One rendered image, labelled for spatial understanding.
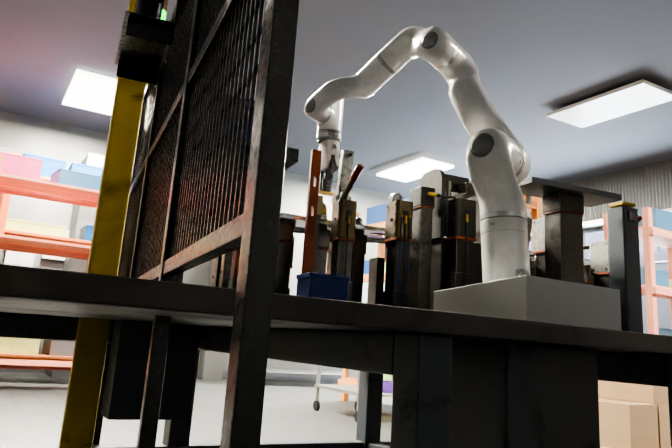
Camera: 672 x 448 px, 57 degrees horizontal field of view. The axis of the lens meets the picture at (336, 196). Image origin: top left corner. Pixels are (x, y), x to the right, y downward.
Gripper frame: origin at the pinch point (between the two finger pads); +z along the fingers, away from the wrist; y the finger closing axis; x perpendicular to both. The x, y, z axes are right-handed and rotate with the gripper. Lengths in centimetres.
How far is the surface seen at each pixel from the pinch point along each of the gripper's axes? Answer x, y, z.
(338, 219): 2.7, -19.3, 14.7
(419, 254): -22.2, -24.7, 22.7
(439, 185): -27.7, -25.9, 0.6
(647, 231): -419, 229, -73
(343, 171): 1.0, -16.6, -1.1
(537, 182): -53, -41, -1
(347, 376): -240, 494, 85
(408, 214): -18.7, -23.2, 10.7
